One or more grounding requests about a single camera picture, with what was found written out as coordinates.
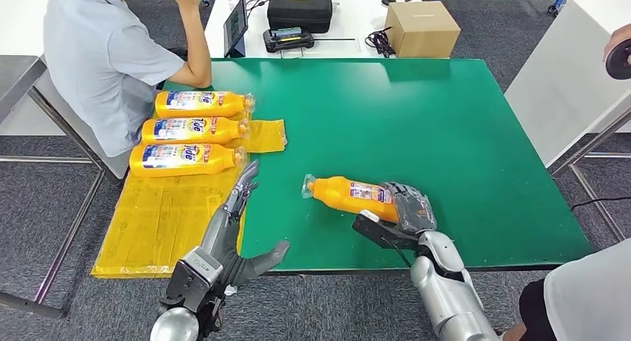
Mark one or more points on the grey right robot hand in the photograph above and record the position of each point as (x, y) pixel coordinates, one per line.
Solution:
(414, 210)

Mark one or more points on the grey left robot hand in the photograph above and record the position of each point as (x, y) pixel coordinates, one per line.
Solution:
(224, 235)

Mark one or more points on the orange detergent bottle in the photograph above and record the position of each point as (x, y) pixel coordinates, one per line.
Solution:
(192, 136)
(197, 111)
(182, 166)
(335, 195)

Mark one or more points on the black round disc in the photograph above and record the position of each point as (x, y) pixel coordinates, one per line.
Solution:
(618, 62)

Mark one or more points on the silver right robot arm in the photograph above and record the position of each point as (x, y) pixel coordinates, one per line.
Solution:
(448, 289)

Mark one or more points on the person's right forearm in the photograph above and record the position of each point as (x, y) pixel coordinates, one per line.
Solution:
(197, 48)

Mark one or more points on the white table foot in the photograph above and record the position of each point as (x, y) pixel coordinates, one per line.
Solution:
(230, 290)

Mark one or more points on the black tablet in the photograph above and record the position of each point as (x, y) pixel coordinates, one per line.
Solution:
(235, 25)

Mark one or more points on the black handheld controller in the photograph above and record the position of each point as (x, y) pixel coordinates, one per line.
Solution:
(288, 40)

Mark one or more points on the black zip case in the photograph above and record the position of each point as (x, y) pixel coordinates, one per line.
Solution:
(299, 11)

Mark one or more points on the person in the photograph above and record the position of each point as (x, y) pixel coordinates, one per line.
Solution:
(98, 67)

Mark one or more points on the white bench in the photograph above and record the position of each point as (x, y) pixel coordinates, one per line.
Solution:
(116, 166)

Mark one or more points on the brown cardboard box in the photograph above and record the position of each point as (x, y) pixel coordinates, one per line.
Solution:
(423, 30)

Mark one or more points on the white table with metal legs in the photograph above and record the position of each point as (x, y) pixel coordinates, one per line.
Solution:
(557, 82)

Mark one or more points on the steel table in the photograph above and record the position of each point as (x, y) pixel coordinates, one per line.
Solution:
(15, 82)

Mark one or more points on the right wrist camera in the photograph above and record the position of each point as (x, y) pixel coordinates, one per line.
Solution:
(379, 232)

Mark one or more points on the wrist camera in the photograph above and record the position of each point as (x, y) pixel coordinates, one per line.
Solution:
(379, 232)
(194, 277)

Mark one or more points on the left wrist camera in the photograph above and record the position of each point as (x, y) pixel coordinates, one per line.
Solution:
(194, 277)

